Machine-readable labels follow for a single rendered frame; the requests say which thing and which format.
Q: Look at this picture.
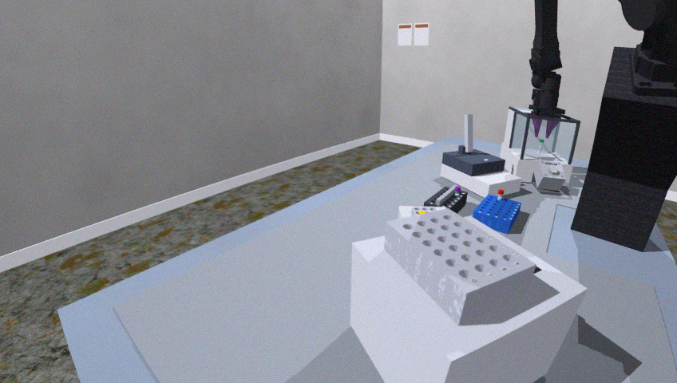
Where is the blue tube rack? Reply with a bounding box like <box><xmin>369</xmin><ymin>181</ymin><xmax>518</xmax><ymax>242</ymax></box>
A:
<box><xmin>473</xmin><ymin>195</ymin><xmax>521</xmax><ymax>234</ymax></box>

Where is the white block with grey holes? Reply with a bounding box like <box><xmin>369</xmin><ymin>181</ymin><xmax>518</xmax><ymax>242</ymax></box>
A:
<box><xmin>398</xmin><ymin>206</ymin><xmax>446</xmax><ymax>219</ymax></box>

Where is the white block with round holes on base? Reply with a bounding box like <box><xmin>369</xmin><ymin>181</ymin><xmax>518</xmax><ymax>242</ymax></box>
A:
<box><xmin>350</xmin><ymin>208</ymin><xmax>588</xmax><ymax>383</ymax></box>

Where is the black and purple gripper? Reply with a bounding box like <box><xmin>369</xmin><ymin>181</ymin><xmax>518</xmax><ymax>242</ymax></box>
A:
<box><xmin>529</xmin><ymin>89</ymin><xmax>565</xmax><ymax>119</ymax></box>

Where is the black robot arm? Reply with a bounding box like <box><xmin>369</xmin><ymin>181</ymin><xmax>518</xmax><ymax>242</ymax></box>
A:
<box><xmin>529</xmin><ymin>0</ymin><xmax>677</xmax><ymax>106</ymax></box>

